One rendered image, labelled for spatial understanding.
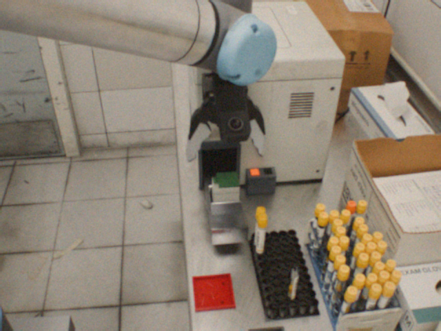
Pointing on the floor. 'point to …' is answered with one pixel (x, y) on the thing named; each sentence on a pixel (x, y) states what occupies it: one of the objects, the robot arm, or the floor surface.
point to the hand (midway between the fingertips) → (226, 160)
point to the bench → (340, 137)
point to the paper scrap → (69, 248)
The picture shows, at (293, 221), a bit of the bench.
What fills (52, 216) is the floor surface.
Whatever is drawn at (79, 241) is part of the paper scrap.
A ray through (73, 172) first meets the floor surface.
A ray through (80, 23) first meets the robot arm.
